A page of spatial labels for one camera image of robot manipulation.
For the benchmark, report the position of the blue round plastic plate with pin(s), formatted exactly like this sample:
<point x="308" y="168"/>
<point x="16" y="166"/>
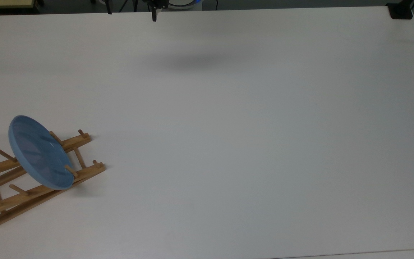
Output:
<point x="38" y="153"/>

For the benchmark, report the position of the light wooden side table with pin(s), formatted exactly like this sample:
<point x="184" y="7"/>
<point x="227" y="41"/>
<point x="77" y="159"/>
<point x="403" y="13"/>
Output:
<point x="2" y="3"/>

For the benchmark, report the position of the thin black mount rod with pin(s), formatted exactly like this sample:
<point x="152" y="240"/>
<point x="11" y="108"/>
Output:
<point x="108" y="7"/>

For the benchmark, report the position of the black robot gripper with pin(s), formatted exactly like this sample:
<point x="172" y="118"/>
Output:
<point x="157" y="3"/>

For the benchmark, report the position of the black tripod legs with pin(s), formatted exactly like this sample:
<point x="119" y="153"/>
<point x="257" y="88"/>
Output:
<point x="129" y="4"/>

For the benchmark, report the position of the black table clamp mount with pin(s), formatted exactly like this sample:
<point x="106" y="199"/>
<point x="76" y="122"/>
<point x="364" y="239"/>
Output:
<point x="400" y="10"/>

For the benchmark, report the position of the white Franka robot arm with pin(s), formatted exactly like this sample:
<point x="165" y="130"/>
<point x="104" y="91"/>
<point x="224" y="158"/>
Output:
<point x="183" y="3"/>

